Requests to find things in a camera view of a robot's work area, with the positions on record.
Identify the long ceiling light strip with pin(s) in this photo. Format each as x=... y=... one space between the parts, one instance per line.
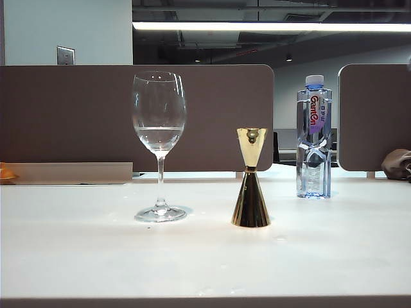
x=257 y=26

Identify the clear wine glass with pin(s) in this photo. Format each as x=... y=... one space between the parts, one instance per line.
x=160 y=179

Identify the clear plastic water bottle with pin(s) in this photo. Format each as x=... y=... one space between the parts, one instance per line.
x=316 y=106

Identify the orange round object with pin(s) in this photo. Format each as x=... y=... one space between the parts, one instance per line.
x=6 y=174

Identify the white partition foot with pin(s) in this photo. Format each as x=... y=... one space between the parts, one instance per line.
x=239 y=175

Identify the beige flat box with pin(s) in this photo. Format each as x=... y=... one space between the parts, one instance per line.
x=74 y=173

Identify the brown desk partition panel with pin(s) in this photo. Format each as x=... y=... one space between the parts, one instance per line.
x=80 y=112
x=375 y=112

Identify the gold double cone jigger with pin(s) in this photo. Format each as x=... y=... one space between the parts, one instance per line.
x=251 y=205

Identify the silver wall switch plate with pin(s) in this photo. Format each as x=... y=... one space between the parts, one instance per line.
x=65 y=56

